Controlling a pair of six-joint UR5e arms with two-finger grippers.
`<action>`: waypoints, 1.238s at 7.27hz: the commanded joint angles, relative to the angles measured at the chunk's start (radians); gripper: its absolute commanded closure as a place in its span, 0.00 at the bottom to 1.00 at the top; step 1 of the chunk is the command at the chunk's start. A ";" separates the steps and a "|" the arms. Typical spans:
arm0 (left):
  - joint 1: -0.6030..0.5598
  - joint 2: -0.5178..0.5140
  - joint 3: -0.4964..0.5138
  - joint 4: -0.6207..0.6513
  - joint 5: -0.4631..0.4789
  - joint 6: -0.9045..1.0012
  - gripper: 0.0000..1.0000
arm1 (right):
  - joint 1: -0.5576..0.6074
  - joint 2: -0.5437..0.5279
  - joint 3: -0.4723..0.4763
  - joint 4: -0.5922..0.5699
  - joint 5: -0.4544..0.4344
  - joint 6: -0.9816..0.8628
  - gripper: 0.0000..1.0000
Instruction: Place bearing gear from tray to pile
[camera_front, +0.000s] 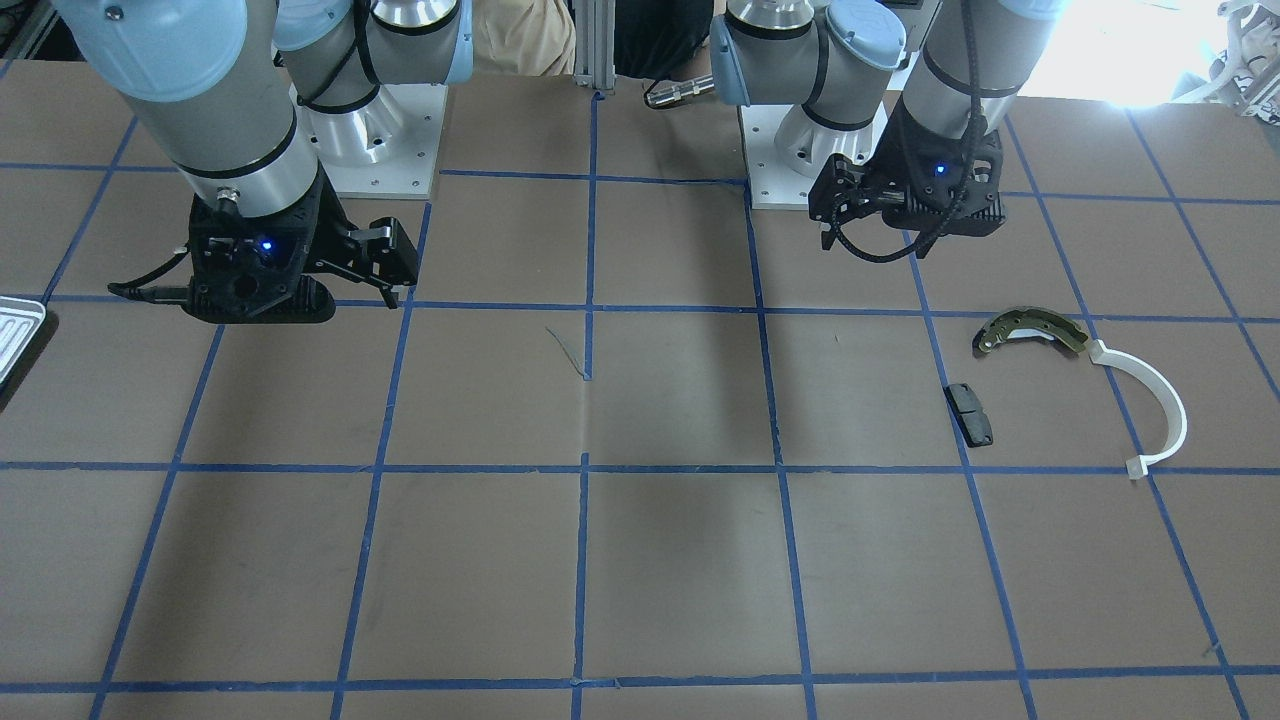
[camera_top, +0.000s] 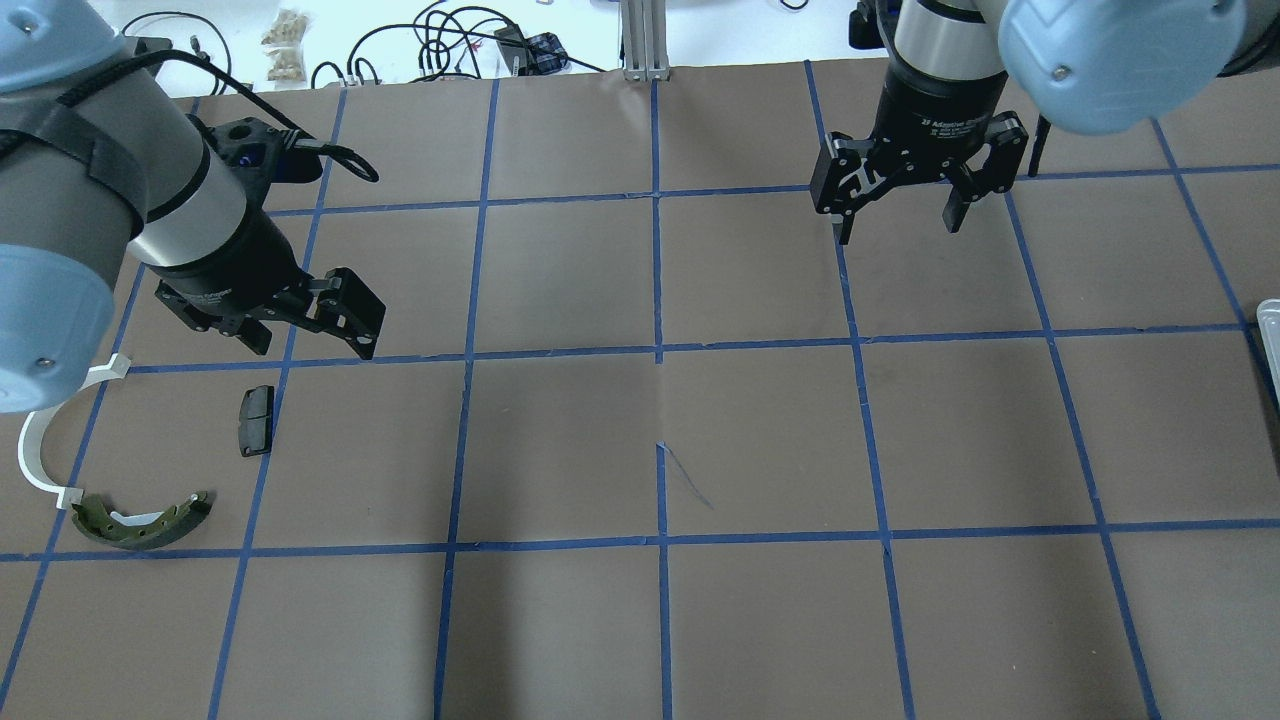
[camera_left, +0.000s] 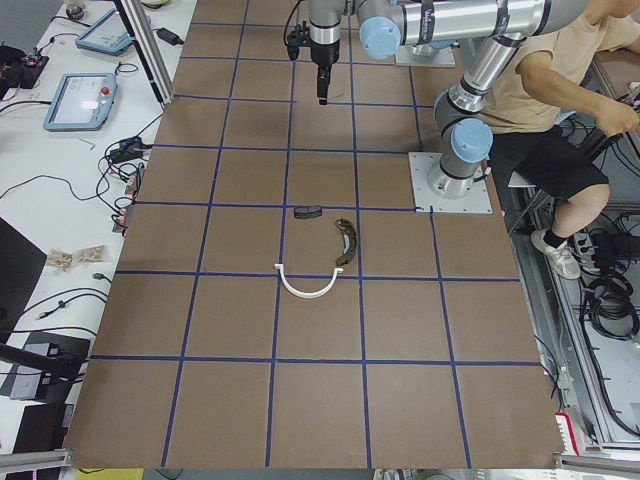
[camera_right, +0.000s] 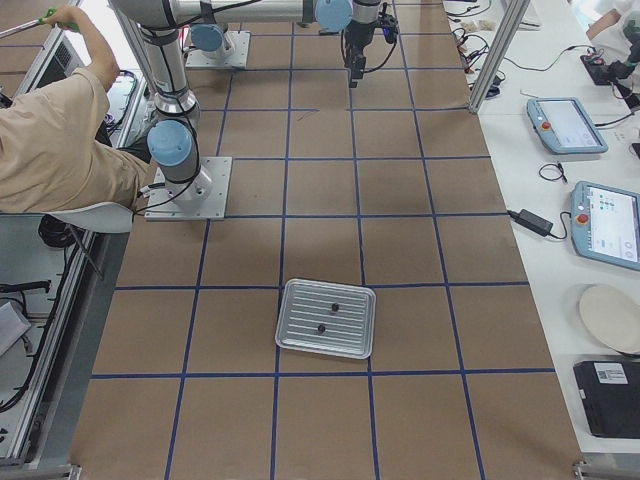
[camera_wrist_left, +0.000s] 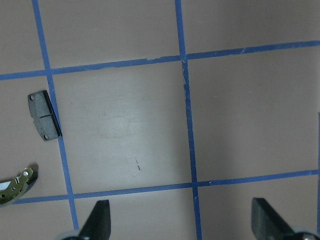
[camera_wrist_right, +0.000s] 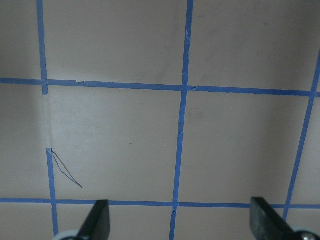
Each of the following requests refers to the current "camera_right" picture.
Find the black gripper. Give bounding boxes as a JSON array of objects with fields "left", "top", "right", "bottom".
[{"left": 343, "top": 20, "right": 374, "bottom": 88}]

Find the blue teach pendant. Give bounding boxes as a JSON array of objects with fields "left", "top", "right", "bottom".
[
  {"left": 571, "top": 181, "right": 639, "bottom": 271},
  {"left": 526, "top": 97, "right": 608, "bottom": 155}
]

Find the lower blue teach pendant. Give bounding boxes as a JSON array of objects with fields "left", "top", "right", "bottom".
[{"left": 571, "top": 181, "right": 639, "bottom": 271}]

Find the silver ridged metal tray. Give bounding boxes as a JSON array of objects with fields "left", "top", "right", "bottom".
[{"left": 275, "top": 279, "right": 376, "bottom": 360}]

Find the aluminium frame post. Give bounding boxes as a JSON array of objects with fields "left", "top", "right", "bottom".
[{"left": 468, "top": 0, "right": 530, "bottom": 114}]

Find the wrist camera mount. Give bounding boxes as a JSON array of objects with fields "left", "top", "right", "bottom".
[{"left": 378, "top": 13, "right": 399, "bottom": 45}]

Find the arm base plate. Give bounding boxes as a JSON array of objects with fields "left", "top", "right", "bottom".
[
  {"left": 185, "top": 25, "right": 251, "bottom": 70},
  {"left": 143, "top": 157, "right": 232, "bottom": 221}
]

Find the black power adapter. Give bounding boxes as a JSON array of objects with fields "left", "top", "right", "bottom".
[{"left": 507, "top": 209, "right": 553, "bottom": 237}]

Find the seated person beige shirt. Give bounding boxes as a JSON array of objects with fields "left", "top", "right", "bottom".
[{"left": 1, "top": 5, "right": 151, "bottom": 214}]

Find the white chair seat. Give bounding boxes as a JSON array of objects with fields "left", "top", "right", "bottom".
[{"left": 48, "top": 202, "right": 133, "bottom": 234}]

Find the black box with label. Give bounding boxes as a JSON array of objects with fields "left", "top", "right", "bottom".
[{"left": 573, "top": 361, "right": 639, "bottom": 439}]

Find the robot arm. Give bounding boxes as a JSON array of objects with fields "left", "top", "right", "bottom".
[
  {"left": 110, "top": 1, "right": 319, "bottom": 214},
  {"left": 176, "top": 1, "right": 398, "bottom": 88}
]

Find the upper blue teach pendant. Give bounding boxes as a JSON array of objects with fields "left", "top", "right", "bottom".
[{"left": 526, "top": 97, "right": 608, "bottom": 155}]

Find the beige round plate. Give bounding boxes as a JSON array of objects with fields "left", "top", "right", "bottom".
[{"left": 578, "top": 285, "right": 639, "bottom": 356}]

